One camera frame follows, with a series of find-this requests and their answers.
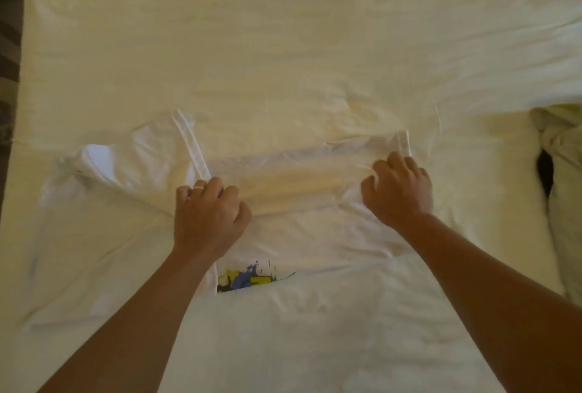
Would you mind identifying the person's left hand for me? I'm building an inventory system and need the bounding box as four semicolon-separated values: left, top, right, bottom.
172;176;254;264

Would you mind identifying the person's right hand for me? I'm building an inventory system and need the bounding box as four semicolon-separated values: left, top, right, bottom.
359;152;436;231

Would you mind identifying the white printed t-shirt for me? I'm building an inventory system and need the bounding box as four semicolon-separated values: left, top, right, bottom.
529;102;582;308

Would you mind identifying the person's right forearm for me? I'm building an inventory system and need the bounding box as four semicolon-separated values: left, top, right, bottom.
400;215;582;393

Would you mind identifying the person's left forearm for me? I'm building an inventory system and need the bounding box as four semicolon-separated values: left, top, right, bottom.
41;250;219;393

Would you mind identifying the white bed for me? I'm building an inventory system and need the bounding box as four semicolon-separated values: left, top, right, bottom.
0;0;582;393

